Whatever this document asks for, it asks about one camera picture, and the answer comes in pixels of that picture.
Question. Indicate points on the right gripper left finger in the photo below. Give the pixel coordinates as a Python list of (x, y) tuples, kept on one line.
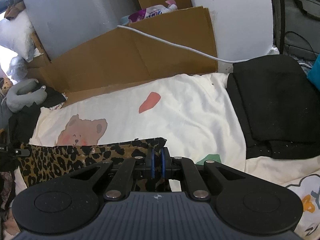
[(150, 164)]

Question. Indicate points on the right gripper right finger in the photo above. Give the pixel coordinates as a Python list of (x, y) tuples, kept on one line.
[(166, 163)]

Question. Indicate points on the leopard print garment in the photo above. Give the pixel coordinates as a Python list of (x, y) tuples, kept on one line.
[(46, 163)]

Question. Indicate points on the white cartoon print bedsheet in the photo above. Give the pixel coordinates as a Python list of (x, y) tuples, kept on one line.
[(196, 117)]

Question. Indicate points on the grey plush toy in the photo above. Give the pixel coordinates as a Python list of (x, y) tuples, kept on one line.
[(15, 97)]

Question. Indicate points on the brown cardboard box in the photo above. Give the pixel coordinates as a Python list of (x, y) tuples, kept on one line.
[(179, 42)]

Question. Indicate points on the white pillow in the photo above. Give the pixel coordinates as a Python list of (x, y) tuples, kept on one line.
[(16, 35)]

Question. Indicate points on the black folded garment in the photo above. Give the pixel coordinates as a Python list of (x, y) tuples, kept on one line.
[(277, 107)]

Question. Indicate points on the purple white plastic bag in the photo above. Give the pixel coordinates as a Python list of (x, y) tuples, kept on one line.
[(149, 12)]

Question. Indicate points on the grey plastic-wrapped appliance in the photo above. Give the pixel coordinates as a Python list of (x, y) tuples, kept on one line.
[(62, 25)]

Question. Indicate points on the blue fabric bag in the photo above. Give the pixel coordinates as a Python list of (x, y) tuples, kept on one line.
[(314, 74)]

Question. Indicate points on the grey backpack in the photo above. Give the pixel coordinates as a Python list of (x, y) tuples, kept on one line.
[(297, 28)]

